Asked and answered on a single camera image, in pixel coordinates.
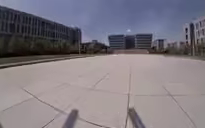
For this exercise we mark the pale concrete slab pavement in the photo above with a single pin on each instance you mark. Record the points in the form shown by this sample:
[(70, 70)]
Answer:
[(116, 76)]

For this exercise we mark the low wide steps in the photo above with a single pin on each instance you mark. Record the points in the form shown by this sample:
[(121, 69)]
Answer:
[(129, 51)]

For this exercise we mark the grey twin-block building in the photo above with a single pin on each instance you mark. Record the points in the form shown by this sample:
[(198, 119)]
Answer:
[(130, 41)]

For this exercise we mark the robot's own part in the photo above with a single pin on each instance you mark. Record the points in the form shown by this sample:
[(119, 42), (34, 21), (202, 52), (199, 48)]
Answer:
[(70, 119), (136, 118)]

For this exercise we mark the dark kerb strip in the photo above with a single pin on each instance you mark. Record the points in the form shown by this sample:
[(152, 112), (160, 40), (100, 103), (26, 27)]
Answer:
[(30, 61)]

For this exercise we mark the row of trees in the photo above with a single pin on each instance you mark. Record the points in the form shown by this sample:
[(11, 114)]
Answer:
[(26, 46)]

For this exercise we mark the row of bushes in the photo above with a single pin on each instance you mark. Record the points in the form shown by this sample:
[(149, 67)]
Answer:
[(180, 50)]

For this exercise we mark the long dark glass building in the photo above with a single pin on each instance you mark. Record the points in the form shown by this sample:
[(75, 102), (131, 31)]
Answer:
[(26, 26)]

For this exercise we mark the white multi-storey building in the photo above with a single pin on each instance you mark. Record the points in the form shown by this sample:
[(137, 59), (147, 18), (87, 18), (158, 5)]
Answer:
[(203, 31)]

